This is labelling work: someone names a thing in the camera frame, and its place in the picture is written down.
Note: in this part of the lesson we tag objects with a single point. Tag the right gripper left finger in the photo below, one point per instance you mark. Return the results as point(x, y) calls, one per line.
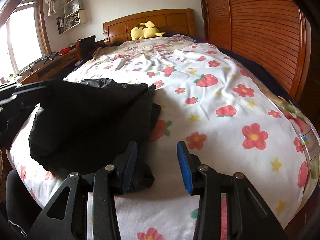
point(65, 215)

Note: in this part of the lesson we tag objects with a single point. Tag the white wall shelf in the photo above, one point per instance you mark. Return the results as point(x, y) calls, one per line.
point(73, 15)

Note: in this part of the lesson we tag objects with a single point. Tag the wooden louvered wardrobe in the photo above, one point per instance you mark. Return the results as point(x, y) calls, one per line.
point(272, 33)

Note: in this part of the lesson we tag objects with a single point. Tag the red bowl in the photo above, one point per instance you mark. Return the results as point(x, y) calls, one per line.
point(65, 50)

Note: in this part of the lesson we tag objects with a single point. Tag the black jacket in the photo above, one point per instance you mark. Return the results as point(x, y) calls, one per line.
point(84, 126)

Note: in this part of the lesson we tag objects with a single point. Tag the floral bed sheet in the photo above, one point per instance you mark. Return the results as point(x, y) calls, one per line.
point(233, 119)

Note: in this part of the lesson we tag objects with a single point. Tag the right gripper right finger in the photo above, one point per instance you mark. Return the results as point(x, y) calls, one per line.
point(229, 206)

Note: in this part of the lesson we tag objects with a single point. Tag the yellow plush toy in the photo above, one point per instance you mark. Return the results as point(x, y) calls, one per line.
point(145, 30)

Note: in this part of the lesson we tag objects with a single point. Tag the wooden desk cabinet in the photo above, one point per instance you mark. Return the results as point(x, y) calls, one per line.
point(59, 68)

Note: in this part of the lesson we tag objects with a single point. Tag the wooden chair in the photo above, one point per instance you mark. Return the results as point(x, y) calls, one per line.
point(84, 46)

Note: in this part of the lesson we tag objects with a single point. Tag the window with wooden frame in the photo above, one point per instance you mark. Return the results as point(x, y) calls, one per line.
point(24, 41)

